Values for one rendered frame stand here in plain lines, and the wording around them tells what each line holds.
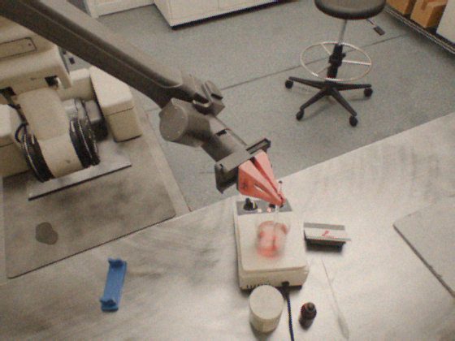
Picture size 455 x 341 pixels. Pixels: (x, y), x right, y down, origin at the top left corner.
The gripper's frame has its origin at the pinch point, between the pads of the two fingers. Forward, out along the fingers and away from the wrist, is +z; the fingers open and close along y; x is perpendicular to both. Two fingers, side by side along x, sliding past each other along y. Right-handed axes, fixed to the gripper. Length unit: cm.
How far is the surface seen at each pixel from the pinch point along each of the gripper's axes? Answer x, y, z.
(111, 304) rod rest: 24.8, -28.5, -13.0
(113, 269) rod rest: 24.9, -25.1, -19.6
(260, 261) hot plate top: 17.2, -2.8, 0.1
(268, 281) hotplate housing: 21.6, -2.6, 2.5
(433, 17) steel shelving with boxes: 82, 229, -89
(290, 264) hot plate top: 17.2, 1.2, 3.8
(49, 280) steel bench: 26, -37, -26
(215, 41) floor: 102, 115, -189
